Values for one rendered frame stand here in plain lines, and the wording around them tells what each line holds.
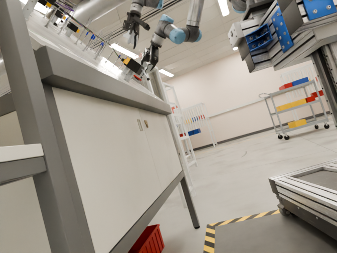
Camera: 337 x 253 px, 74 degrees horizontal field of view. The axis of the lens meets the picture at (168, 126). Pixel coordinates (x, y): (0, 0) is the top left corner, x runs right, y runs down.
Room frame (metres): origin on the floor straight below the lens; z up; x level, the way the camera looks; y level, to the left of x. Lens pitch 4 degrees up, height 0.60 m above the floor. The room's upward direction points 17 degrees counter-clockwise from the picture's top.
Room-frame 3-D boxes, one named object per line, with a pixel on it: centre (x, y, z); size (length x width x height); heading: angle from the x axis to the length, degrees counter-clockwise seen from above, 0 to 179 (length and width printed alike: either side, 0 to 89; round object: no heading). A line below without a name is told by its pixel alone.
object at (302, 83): (4.68, -2.52, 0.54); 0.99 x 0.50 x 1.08; 81
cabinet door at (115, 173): (0.76, 0.17, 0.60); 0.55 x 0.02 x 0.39; 168
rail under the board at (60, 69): (1.02, 0.10, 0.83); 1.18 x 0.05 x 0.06; 168
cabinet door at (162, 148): (1.29, 0.06, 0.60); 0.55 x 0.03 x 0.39; 168
